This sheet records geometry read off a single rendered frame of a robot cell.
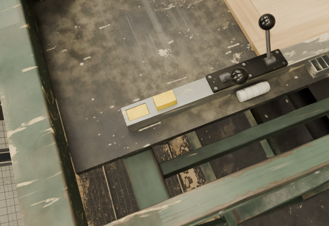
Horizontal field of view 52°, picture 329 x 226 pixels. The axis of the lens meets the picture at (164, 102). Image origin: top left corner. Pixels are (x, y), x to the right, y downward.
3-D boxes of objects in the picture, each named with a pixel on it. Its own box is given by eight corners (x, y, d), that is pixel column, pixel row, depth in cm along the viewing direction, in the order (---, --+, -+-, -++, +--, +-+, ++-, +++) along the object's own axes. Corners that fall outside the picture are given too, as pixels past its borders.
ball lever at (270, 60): (280, 65, 82) (278, 13, 74) (266, 70, 81) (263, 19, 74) (272, 59, 85) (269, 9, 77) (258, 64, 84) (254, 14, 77)
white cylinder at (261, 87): (240, 104, 83) (269, 93, 84) (242, 99, 81) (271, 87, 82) (235, 94, 85) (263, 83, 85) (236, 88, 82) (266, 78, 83)
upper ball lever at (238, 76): (232, 82, 83) (253, 81, 69) (218, 87, 82) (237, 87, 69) (227, 67, 82) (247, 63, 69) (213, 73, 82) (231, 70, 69)
